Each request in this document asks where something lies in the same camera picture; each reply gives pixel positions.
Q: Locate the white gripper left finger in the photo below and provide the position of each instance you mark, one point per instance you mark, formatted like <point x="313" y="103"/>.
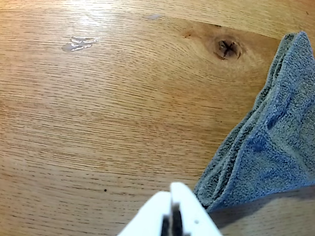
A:
<point x="152" y="216"/>

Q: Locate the small clear liquid spill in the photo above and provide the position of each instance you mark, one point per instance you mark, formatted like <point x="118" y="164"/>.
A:
<point x="81" y="43"/>

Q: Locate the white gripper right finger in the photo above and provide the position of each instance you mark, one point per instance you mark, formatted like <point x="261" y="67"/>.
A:
<point x="194" y="216"/>

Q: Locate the grey terry cleaning cloth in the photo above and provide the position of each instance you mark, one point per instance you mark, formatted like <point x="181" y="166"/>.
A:
<point x="275" y="147"/>

